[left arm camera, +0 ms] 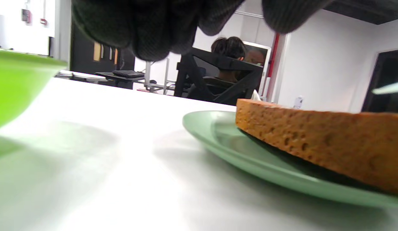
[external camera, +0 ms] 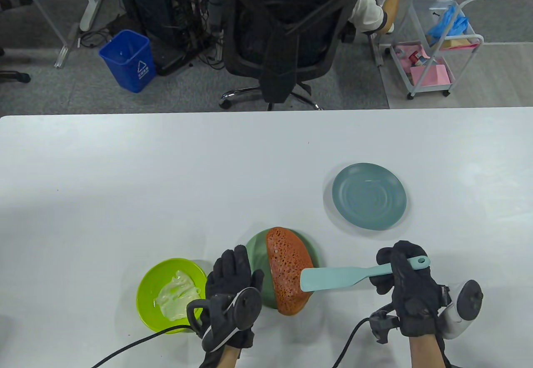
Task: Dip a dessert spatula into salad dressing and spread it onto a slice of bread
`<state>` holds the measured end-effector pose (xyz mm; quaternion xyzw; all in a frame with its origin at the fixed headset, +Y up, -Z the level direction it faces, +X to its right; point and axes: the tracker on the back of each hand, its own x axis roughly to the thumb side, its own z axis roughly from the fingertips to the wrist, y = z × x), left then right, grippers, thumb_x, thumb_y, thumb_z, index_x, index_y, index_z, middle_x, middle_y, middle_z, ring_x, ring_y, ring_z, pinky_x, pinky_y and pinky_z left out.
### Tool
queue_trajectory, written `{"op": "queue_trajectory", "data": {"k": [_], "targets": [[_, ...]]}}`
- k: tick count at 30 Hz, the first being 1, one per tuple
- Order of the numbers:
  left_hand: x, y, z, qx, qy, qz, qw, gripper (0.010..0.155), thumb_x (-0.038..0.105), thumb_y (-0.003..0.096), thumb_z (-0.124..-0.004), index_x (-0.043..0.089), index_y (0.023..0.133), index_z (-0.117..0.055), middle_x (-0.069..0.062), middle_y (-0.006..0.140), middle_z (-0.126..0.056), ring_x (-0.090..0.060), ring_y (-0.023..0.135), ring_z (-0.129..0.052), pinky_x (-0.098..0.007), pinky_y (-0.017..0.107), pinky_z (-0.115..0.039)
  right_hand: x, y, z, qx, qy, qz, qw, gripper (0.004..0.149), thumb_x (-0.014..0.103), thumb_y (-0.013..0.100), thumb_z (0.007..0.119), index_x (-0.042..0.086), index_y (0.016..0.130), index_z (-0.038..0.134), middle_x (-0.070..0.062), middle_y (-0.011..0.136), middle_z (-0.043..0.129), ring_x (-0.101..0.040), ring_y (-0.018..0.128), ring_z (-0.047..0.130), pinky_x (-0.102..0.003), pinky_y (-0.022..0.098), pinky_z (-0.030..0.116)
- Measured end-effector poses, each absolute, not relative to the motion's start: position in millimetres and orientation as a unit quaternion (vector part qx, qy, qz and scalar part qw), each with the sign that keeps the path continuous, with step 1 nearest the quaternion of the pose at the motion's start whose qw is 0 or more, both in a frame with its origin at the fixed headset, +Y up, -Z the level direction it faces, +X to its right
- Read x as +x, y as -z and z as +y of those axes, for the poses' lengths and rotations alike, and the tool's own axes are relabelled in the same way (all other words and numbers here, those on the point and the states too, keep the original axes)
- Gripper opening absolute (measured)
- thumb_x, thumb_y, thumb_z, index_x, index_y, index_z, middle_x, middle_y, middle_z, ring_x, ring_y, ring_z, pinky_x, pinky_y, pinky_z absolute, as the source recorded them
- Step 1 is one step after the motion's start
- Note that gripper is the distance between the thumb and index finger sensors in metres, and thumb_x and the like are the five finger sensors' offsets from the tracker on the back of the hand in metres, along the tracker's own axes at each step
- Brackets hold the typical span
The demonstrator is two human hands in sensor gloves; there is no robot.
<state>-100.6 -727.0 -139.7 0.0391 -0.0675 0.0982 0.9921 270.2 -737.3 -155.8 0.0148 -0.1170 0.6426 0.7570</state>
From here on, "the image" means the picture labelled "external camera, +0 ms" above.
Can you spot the person's right hand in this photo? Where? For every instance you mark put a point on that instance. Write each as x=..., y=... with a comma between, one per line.
x=414, y=301

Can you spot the person's left hand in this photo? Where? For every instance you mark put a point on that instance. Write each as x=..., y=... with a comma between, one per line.
x=227, y=289

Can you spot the person's left middle finger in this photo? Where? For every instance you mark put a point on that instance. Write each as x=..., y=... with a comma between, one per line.
x=228, y=263

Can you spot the person's left thumb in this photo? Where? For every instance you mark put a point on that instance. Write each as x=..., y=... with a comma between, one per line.
x=257, y=281

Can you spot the person's right thumb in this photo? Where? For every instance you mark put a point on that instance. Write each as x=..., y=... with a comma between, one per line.
x=381, y=284

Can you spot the teal silicone spatula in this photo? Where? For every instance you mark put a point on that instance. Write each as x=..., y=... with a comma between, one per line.
x=333, y=278

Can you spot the person's left forearm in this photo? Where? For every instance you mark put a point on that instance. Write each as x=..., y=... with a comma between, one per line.
x=220, y=359

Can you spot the person's right forearm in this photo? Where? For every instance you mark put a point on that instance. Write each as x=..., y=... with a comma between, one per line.
x=425, y=353

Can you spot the dark green round plate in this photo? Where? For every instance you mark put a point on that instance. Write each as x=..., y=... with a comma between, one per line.
x=257, y=259

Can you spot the black round hand tracker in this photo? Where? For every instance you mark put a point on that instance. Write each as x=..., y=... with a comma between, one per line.
x=246, y=307

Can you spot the orange-brown spongy pancake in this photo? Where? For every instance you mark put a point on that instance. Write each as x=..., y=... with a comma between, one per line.
x=287, y=272

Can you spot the white cream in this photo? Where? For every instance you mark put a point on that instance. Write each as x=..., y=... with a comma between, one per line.
x=177, y=297

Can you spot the lime green bowl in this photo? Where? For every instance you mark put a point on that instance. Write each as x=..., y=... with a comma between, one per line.
x=150, y=297

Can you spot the white and black wrist controller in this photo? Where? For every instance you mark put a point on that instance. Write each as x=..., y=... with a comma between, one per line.
x=464, y=305

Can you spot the blue-grey round plate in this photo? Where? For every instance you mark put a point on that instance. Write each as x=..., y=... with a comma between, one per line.
x=368, y=197

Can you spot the pink paper sheet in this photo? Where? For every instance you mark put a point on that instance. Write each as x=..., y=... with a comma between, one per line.
x=431, y=75

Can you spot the blue plastic waste bin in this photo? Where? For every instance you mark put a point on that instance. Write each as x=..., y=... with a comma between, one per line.
x=129, y=64

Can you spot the small red and white box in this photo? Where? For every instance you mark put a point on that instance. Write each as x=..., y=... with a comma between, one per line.
x=418, y=57

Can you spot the white wheeled cart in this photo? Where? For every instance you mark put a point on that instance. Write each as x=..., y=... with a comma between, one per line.
x=433, y=58

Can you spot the black mesh office chair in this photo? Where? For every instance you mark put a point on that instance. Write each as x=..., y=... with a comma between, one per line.
x=283, y=22

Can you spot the black computer tower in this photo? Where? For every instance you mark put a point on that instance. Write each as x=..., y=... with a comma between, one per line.
x=154, y=6

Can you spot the blue plastic bag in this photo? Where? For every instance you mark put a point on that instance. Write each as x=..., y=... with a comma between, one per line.
x=447, y=24

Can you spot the black chair base leg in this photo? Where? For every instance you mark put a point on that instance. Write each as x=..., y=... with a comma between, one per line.
x=14, y=75

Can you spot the white desk leg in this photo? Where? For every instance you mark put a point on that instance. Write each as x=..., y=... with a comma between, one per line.
x=92, y=6

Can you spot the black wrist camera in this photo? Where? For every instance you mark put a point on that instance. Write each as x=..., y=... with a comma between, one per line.
x=383, y=324

